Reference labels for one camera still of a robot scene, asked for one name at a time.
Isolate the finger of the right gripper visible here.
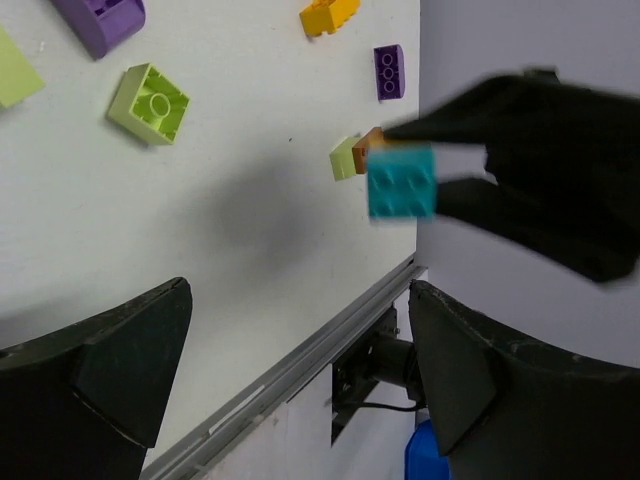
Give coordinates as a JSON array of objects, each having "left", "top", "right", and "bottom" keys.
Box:
[
  {"left": 383, "top": 74, "right": 639, "bottom": 185},
  {"left": 436, "top": 178, "right": 639, "bottom": 283}
]

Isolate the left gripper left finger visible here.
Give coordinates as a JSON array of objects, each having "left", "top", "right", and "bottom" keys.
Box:
[{"left": 1, "top": 277, "right": 193, "bottom": 480}]

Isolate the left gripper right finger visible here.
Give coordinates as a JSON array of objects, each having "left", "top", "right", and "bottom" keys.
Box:
[{"left": 409, "top": 281, "right": 639, "bottom": 479}]

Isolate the teal blue lego brick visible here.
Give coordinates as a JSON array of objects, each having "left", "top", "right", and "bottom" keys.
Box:
[{"left": 366, "top": 143, "right": 437, "bottom": 221}]

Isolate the yellow orange lego brick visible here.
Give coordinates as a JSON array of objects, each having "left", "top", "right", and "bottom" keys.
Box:
[{"left": 299, "top": 0, "right": 361, "bottom": 37}]

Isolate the blue plastic object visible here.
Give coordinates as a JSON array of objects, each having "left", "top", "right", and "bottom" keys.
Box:
[{"left": 404, "top": 420, "right": 451, "bottom": 480}]

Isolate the orange studded lego brick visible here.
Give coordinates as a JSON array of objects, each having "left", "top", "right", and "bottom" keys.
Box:
[{"left": 352, "top": 127, "right": 385, "bottom": 175}]

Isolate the purple curved lego brick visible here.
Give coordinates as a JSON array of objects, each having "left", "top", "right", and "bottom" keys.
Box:
[{"left": 373, "top": 44, "right": 406, "bottom": 101}]

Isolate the pale yellow-green lego brick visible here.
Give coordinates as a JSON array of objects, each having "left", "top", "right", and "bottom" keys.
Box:
[{"left": 329, "top": 137, "right": 359, "bottom": 182}]

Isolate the lime green hollow lego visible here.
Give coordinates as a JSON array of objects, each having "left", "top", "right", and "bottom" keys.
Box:
[{"left": 107, "top": 63, "right": 190, "bottom": 146}]

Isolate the light green lego brick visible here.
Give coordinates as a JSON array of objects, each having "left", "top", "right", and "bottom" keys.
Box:
[{"left": 0, "top": 28, "right": 45, "bottom": 109}]

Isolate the purple hollow lego brick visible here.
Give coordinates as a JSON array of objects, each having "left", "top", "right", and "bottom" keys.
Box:
[{"left": 51, "top": 0, "right": 146, "bottom": 60}]

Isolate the aluminium table rail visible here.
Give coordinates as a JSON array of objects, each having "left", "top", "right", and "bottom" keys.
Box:
[{"left": 140, "top": 255, "right": 427, "bottom": 480}]

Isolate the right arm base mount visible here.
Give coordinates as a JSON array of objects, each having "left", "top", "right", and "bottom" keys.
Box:
[{"left": 331, "top": 306, "right": 426, "bottom": 441}]

